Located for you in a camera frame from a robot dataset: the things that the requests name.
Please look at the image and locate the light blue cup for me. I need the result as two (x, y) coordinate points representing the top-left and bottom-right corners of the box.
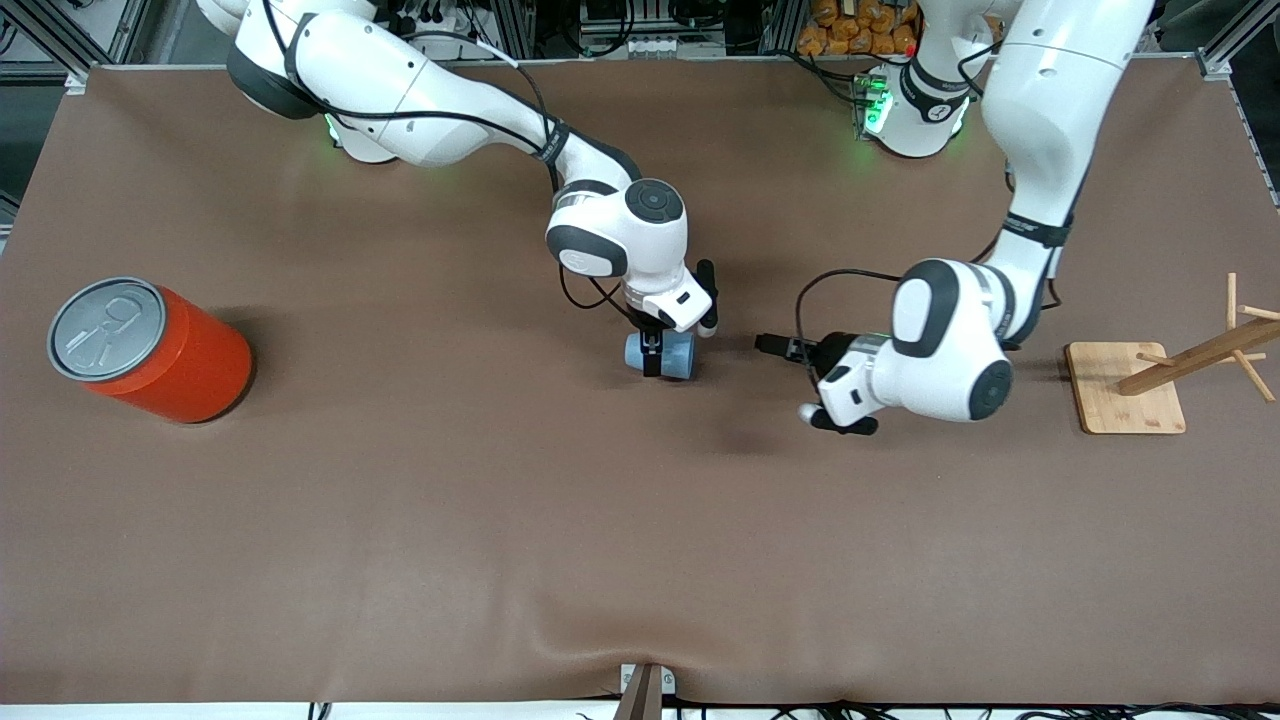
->
(625, 330), (697, 382)

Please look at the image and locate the bamboo cup rack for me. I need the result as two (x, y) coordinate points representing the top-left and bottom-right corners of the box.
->
(1065, 272), (1280, 436)

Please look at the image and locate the brown table mat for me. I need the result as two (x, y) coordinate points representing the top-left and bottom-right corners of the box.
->
(0, 55), (1280, 707)

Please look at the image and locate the bag of oranges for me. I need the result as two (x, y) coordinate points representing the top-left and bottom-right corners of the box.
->
(797, 0), (919, 57)

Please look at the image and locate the brown pole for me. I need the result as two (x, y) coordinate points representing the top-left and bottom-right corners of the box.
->
(612, 666), (665, 720)

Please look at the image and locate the white power strip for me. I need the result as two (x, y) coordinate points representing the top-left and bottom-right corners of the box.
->
(390, 5), (457, 42)

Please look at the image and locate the orange can grey lid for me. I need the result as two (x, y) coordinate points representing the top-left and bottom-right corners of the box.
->
(47, 277), (254, 425)

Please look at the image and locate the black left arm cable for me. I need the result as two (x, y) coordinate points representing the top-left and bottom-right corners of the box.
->
(796, 40), (1063, 347)

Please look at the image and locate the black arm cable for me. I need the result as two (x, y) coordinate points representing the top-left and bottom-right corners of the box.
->
(796, 40), (1063, 347)
(260, 0), (646, 329)

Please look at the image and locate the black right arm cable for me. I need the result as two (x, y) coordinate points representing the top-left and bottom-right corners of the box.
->
(260, 0), (646, 329)

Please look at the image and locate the grey metal bracket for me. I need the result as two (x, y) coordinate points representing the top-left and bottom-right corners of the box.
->
(619, 663), (677, 697)

